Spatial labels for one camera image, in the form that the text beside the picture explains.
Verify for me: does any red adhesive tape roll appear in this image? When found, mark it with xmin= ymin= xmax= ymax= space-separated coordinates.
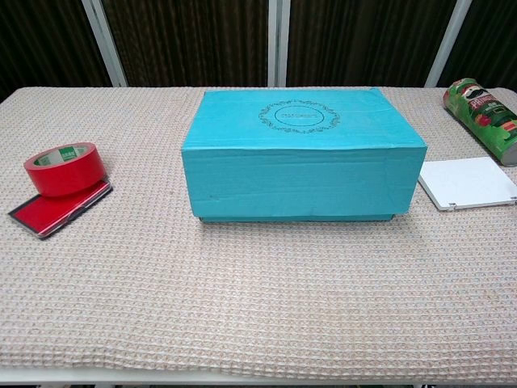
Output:
xmin=23 ymin=141 xmax=107 ymax=198

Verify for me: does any white flat square board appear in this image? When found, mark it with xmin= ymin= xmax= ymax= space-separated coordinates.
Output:
xmin=418 ymin=156 xmax=517 ymax=212

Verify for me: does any red ink pad case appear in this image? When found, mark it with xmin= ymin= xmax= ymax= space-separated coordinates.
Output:
xmin=7 ymin=177 xmax=113 ymax=241

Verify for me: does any beige woven tablecloth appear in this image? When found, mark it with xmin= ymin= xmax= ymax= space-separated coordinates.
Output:
xmin=0 ymin=86 xmax=517 ymax=383

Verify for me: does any turquoise shoe box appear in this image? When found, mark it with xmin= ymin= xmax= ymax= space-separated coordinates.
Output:
xmin=180 ymin=87 xmax=428 ymax=224

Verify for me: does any green Pringles can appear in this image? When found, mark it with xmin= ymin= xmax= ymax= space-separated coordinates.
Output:
xmin=442 ymin=77 xmax=517 ymax=167

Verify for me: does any white partition frame post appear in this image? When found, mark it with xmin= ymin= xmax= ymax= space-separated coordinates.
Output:
xmin=80 ymin=0 xmax=129 ymax=88
xmin=423 ymin=0 xmax=473 ymax=88
xmin=267 ymin=0 xmax=291 ymax=88

